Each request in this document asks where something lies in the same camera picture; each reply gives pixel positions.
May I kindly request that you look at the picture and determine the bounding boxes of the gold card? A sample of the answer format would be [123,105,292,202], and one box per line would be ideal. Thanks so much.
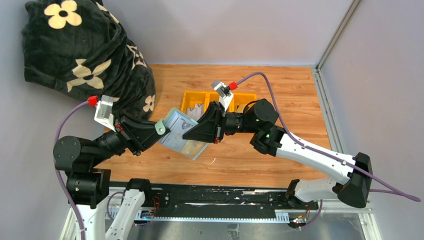
[180,140,209,160]

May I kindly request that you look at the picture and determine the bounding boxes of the green card holder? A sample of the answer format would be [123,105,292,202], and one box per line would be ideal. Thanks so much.
[154,107,210,161]

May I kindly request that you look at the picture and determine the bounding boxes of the white VIP card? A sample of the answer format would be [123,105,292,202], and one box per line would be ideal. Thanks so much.
[162,112,198,145]

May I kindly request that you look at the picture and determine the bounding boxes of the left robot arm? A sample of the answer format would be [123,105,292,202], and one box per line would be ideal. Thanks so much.
[53,115,171,240]

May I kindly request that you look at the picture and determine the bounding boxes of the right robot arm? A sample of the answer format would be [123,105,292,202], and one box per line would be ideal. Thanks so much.
[182,99,372,209]

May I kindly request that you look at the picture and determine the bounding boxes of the silver card in bin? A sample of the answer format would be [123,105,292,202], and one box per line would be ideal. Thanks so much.
[186,103,205,121]

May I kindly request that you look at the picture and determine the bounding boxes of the yellow three-compartment bin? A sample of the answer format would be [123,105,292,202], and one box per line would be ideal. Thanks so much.
[180,90,257,113]

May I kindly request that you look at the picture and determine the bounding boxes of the black floral plush blanket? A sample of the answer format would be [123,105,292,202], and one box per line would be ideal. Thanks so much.
[22,0,156,120]

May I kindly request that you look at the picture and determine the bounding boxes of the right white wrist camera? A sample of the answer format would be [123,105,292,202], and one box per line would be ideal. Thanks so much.
[211,80,238,111]

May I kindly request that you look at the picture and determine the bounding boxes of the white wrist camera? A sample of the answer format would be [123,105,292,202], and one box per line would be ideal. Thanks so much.
[211,80,238,111]
[93,95,116,132]

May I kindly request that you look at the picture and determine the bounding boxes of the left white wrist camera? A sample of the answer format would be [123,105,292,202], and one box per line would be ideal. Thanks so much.
[93,95,116,132]

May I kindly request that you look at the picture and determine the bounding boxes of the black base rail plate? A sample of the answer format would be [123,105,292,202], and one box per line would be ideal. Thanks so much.
[143,183,319,220]

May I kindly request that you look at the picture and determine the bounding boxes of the aluminium frame rail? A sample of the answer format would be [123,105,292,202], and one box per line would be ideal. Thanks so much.
[314,0,362,151]

